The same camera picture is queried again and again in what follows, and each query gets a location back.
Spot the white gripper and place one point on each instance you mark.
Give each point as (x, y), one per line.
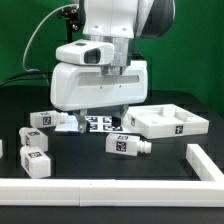
(83, 87)

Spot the white square table top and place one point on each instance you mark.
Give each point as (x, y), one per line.
(163, 121)

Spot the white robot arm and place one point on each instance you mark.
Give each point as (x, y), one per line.
(119, 22)

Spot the paper sheet with markers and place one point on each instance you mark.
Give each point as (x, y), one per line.
(96, 124)

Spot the white L-shaped fence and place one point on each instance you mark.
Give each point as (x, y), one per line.
(207, 191)

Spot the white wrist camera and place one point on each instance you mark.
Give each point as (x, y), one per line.
(86, 52)

